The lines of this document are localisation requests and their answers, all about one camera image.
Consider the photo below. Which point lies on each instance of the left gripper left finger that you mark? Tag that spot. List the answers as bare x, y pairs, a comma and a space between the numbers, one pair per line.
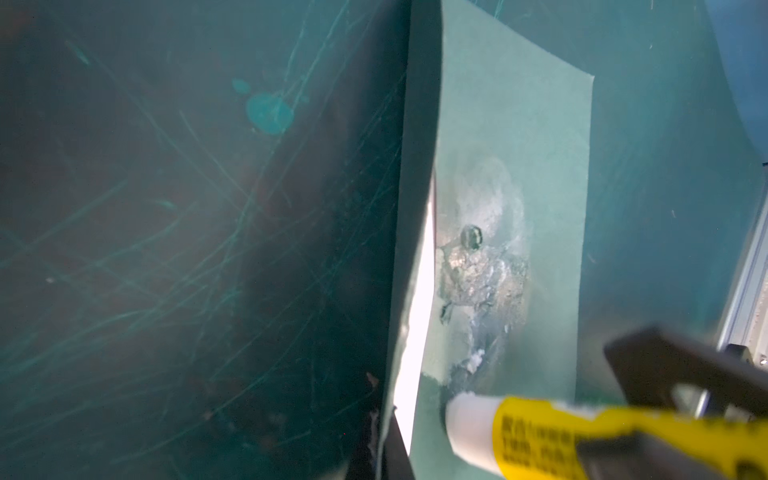
363, 462

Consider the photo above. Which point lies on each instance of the yellow glue stick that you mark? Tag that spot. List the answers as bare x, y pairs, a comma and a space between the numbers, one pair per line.
519, 438

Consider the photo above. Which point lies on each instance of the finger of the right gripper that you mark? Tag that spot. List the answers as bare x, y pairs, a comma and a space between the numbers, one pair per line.
639, 456
648, 364

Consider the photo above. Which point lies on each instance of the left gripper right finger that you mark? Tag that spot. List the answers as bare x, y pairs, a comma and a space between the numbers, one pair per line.
396, 462

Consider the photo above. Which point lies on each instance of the dark green envelope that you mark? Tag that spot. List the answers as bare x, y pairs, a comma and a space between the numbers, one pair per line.
490, 229

